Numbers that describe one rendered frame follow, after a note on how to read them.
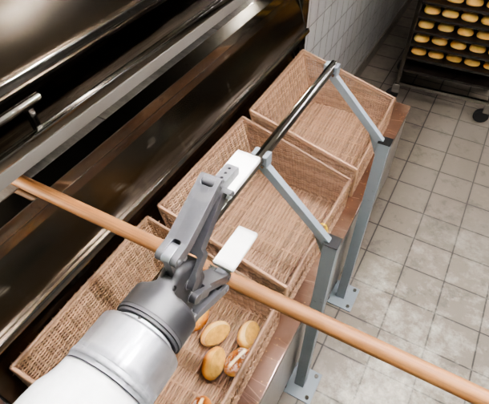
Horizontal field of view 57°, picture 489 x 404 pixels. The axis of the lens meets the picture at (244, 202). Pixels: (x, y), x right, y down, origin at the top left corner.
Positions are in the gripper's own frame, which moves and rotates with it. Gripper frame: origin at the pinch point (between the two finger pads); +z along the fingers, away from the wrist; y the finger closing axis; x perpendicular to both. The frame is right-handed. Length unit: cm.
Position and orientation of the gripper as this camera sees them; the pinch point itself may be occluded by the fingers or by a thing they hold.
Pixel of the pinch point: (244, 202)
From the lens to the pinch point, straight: 56.4
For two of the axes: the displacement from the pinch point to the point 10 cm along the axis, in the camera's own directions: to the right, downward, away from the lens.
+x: 8.8, 3.5, -3.3
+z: 4.8, -6.4, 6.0
